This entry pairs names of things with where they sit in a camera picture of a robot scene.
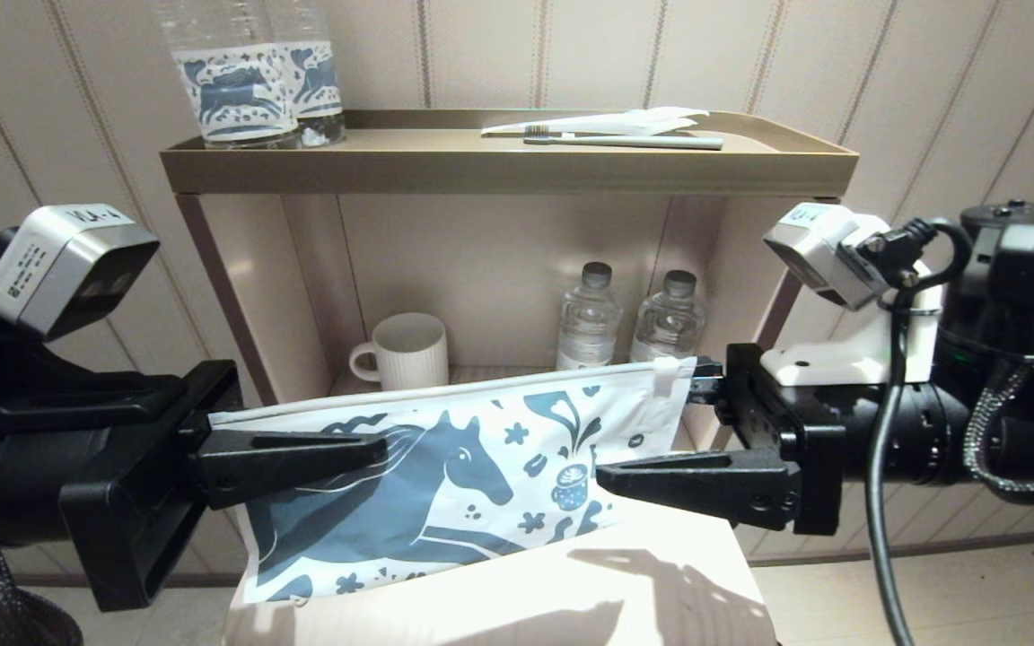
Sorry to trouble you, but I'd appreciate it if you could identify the grey toothbrush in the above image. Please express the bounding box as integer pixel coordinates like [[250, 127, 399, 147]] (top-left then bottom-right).
[[524, 126, 724, 151]]

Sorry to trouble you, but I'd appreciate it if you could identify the white blue horse-print bag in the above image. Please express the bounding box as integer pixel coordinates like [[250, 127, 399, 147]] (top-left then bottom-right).
[[209, 356, 697, 607]]

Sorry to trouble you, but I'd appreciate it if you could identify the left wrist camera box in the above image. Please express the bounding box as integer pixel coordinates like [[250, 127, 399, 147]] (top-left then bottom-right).
[[0, 205, 161, 342]]

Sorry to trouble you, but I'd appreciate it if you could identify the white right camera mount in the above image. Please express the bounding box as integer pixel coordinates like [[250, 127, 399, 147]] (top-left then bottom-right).
[[761, 283, 942, 387]]

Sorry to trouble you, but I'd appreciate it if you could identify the braided arm cable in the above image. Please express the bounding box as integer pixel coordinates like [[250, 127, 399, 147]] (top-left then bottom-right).
[[0, 502, 83, 646], [964, 363, 1034, 503]]

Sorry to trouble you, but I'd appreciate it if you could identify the small clear water bottle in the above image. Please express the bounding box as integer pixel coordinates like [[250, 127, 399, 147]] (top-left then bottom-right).
[[632, 269, 708, 364], [556, 262, 623, 371]]

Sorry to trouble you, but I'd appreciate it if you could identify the white ribbed ceramic mug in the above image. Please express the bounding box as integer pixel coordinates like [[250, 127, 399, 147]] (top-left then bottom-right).
[[349, 312, 451, 392]]

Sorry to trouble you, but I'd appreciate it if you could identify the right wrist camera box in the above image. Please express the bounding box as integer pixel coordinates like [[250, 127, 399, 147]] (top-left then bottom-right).
[[763, 203, 904, 310]]

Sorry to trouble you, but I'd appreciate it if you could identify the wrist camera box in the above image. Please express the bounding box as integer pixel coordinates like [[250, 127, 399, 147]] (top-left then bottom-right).
[[763, 203, 904, 310], [0, 205, 161, 342]]

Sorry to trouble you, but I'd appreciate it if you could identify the braided left arm cable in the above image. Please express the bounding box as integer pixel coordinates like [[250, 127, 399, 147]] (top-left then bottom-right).
[[0, 502, 83, 646]]

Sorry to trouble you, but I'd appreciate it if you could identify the smooth black right camera cable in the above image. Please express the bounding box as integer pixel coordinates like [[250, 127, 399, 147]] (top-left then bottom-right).
[[865, 218, 974, 646]]

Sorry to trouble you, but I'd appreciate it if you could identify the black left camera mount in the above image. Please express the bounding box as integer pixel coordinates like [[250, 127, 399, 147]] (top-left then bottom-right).
[[0, 229, 186, 441]]

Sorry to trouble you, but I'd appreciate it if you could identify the braided right arm cable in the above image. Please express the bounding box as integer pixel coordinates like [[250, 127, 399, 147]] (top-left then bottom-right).
[[964, 363, 1034, 503]]

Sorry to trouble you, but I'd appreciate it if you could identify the white paper wrapper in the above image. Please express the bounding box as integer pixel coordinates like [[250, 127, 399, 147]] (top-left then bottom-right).
[[481, 107, 711, 137]]

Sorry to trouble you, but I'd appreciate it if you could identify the beige open shelf cabinet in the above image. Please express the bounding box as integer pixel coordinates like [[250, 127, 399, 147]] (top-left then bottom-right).
[[174, 193, 841, 450]]

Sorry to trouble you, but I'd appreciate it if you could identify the large blue-label water bottle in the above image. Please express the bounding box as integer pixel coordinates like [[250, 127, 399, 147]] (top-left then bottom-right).
[[266, 0, 346, 146], [155, 0, 301, 150]]

